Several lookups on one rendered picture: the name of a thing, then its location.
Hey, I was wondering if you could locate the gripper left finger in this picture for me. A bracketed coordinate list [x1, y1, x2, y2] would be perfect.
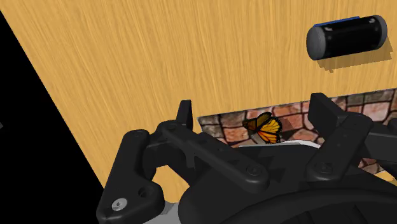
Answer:
[95, 99, 270, 224]

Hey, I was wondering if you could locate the white rounded object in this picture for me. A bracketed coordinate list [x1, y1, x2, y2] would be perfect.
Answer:
[280, 139, 322, 149]

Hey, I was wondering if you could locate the brick patterned flat block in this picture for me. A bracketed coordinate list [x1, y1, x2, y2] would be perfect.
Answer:
[197, 88, 397, 175]

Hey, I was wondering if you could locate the black cylinder speaker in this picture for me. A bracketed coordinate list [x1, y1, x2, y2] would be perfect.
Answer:
[305, 15, 389, 61]

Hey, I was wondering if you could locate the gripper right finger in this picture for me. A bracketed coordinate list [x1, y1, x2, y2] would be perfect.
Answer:
[305, 92, 397, 183]

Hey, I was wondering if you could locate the orange butterfly figure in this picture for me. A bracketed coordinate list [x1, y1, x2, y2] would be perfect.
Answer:
[242, 111, 284, 144]

